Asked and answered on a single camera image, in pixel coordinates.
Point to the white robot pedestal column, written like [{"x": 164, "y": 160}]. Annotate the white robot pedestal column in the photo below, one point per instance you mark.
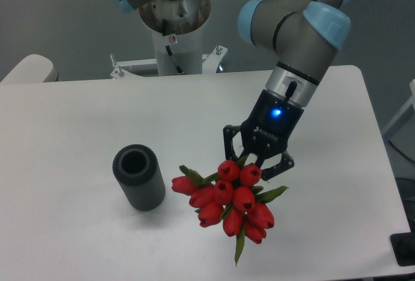
[{"x": 177, "y": 27}]

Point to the black box at table edge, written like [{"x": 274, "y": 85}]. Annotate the black box at table edge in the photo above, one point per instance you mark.
[{"x": 403, "y": 247}]

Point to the red tulip bouquet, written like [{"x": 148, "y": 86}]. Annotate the red tulip bouquet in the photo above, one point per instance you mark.
[{"x": 233, "y": 197}]

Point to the dark grey ribbed vase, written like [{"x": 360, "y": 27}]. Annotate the dark grey ribbed vase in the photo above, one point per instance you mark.
[{"x": 137, "y": 171}]

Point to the beige chair backrest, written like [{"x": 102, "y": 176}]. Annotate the beige chair backrest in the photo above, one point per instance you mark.
[{"x": 32, "y": 69}]

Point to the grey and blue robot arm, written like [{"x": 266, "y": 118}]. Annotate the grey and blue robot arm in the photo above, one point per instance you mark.
[{"x": 305, "y": 34}]

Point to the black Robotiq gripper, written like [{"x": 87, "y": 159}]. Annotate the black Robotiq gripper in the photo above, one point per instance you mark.
[{"x": 265, "y": 133}]

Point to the white metal base frame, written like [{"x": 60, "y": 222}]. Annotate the white metal base frame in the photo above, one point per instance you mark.
[{"x": 209, "y": 64}]

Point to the white furniture at right edge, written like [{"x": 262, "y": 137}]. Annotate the white furniture at right edge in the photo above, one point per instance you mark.
[{"x": 401, "y": 117}]

